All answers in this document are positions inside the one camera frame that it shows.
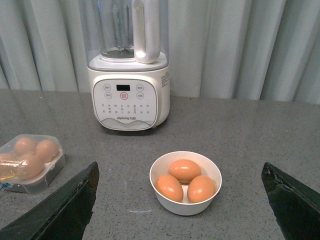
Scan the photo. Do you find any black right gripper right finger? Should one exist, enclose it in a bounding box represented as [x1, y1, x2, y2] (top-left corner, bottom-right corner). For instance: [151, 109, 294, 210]
[261, 162, 320, 240]

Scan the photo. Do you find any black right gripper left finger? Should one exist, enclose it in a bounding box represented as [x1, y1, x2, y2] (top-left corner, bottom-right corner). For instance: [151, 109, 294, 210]
[0, 161, 100, 240]

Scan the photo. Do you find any brown egg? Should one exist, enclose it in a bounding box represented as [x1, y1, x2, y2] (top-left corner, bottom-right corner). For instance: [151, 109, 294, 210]
[0, 153, 19, 178]
[187, 175, 216, 204]
[14, 137, 38, 156]
[35, 139, 60, 163]
[17, 153, 45, 180]
[155, 174, 184, 203]
[168, 159, 202, 183]

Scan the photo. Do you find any clear plastic egg box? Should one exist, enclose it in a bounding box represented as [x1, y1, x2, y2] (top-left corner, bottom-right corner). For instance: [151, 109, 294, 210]
[0, 134, 65, 195]

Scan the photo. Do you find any brown egg in bowl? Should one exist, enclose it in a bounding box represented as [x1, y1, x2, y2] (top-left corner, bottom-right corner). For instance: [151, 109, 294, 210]
[187, 175, 216, 204]
[155, 174, 184, 203]
[168, 159, 202, 183]

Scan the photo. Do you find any blue rubber band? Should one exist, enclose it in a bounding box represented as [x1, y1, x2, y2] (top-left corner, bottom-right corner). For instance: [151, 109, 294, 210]
[0, 182, 10, 190]

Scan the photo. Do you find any yellow rubber band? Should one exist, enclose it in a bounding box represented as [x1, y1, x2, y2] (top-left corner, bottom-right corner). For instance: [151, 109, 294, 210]
[0, 161, 28, 180]

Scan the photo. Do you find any cream round bowl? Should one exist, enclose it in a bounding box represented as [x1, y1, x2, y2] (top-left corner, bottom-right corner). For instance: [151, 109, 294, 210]
[149, 151, 222, 216]

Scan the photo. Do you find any grey pleated curtain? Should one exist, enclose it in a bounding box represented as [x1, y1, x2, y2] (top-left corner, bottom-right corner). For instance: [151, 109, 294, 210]
[0, 0, 320, 104]

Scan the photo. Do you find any white Joyoung blender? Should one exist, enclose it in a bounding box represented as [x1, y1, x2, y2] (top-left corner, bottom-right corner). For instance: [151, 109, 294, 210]
[79, 0, 171, 131]

